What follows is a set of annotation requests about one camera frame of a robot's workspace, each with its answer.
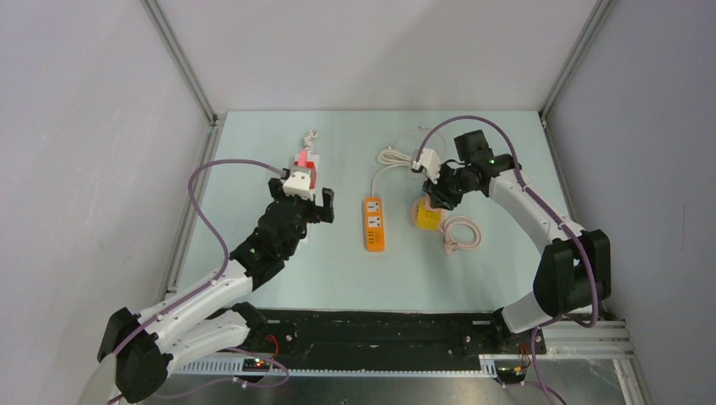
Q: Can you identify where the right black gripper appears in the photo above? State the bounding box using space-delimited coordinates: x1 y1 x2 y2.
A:
421 162 477 211

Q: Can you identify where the yellow cube socket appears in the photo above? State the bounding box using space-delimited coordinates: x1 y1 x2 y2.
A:
414 202 442 231

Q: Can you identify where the red cube socket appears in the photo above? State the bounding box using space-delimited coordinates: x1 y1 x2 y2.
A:
294 159 318 193

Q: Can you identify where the pink plug adapter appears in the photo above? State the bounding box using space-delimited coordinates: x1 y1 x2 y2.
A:
295 149 308 167

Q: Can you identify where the white multicolour power strip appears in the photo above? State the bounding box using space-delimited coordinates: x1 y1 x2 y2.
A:
293 148 320 197

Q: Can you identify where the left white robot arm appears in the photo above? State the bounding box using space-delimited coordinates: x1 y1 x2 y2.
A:
97 175 334 404

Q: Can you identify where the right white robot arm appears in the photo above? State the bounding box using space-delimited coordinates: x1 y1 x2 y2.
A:
411 130 611 353

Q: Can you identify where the orange power strip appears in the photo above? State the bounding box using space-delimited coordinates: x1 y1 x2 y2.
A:
363 197 386 252

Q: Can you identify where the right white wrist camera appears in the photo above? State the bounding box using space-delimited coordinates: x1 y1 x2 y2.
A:
410 148 442 184

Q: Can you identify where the white bundled cable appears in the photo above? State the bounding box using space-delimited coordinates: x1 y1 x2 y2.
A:
370 146 418 197

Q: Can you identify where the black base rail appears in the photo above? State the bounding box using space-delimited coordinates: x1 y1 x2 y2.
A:
184 304 546 386

